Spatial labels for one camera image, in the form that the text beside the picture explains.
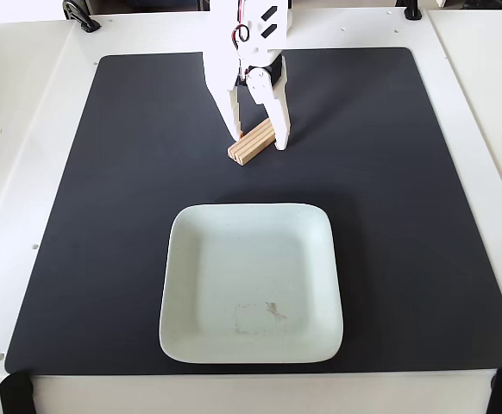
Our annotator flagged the red white servo cable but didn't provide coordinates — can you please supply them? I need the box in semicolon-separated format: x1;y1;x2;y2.
231;0;251;45

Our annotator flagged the grooved wooden block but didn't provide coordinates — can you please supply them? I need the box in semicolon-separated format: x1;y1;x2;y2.
227;119;277;167

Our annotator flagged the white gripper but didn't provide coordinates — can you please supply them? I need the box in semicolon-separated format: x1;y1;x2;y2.
202;0;292;151

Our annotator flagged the black table mat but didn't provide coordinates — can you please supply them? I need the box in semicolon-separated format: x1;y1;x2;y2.
3;47;502;375

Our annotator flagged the pale green square plate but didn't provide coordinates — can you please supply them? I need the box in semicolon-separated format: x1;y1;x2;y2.
158;202;345;366

